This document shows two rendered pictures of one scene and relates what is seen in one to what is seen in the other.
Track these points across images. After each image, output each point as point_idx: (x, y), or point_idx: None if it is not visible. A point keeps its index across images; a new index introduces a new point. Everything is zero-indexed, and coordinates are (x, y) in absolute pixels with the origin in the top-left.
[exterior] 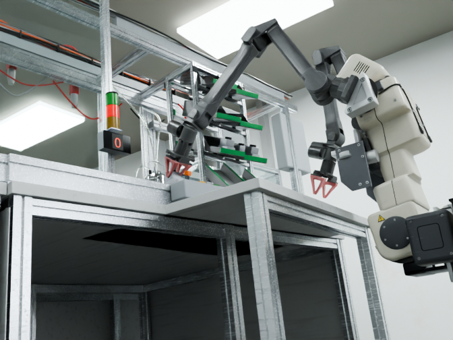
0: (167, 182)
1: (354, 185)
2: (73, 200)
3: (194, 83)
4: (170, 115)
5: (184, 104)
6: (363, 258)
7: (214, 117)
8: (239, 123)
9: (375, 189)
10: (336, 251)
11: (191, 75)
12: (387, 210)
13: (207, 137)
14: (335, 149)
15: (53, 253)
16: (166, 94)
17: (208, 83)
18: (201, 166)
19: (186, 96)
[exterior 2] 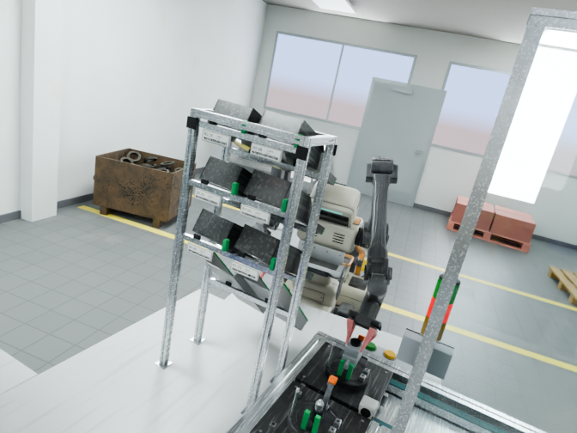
0: (358, 358)
1: (337, 296)
2: None
3: (328, 176)
4: (294, 218)
5: (289, 191)
6: None
7: (319, 233)
8: (281, 216)
9: (334, 295)
10: None
11: (330, 161)
12: (332, 307)
13: (248, 228)
14: (343, 271)
15: None
16: (301, 173)
17: (329, 181)
18: (299, 301)
19: (258, 150)
